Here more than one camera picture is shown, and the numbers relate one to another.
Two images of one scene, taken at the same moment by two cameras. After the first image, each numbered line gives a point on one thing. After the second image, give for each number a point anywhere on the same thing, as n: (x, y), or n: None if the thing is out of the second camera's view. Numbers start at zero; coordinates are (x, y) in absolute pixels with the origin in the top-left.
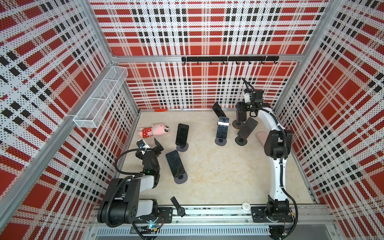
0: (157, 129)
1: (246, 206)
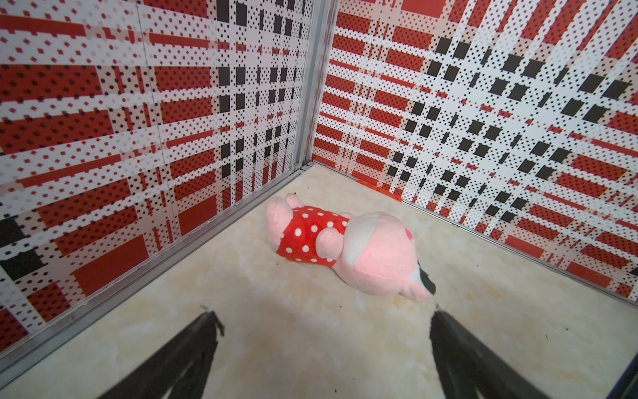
0: (371, 252)
1: None
